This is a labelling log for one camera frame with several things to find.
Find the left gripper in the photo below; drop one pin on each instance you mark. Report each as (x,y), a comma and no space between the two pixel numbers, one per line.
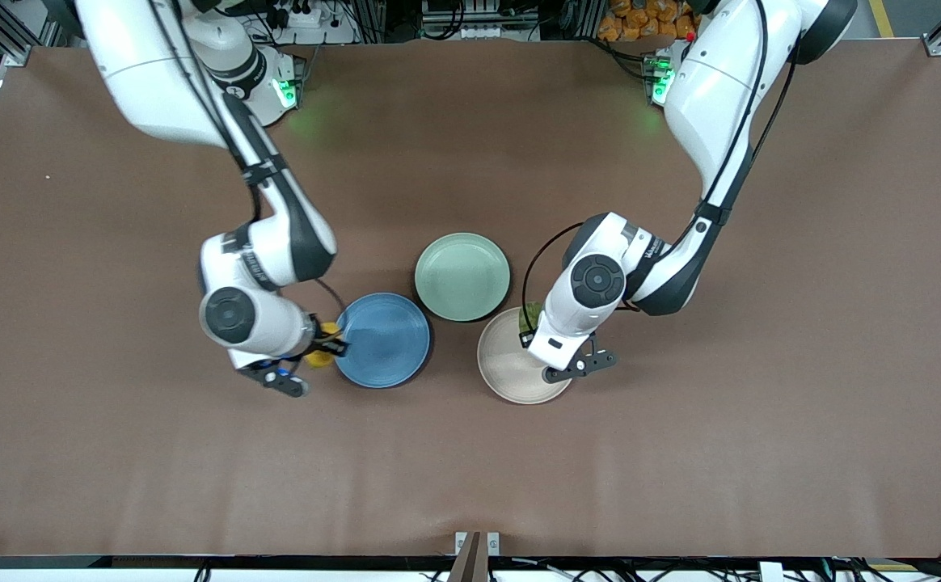
(525,338)

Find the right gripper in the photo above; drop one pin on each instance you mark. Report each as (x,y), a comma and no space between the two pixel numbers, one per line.
(330,346)

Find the yellow lemon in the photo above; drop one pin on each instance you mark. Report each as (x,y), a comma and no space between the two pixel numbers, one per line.
(318,360)

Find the green lettuce leaf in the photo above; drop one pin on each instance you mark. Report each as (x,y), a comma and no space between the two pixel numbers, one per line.
(530,314)

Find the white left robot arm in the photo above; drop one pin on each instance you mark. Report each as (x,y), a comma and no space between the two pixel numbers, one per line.
(721,89)

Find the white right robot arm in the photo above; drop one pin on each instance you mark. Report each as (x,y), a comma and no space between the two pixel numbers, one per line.
(268,242)

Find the beige plate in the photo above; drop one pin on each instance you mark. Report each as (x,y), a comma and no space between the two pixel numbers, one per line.
(509,373)

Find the blue plate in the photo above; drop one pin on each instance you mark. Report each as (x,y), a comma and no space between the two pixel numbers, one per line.
(386,343)

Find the green plate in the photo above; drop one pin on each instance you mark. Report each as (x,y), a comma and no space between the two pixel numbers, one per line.
(462,276)

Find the white electronics box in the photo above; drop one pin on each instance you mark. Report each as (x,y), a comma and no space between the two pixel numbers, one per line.
(466,18)

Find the white power strip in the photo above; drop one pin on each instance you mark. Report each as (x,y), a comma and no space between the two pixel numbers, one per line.
(302,14)

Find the bag of oranges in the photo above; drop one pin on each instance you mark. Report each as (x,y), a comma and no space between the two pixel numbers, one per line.
(644,18)

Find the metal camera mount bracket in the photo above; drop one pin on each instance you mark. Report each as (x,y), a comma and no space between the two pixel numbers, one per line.
(477,554)

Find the aluminium frame profile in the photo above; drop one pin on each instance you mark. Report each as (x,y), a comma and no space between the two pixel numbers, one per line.
(10,28)

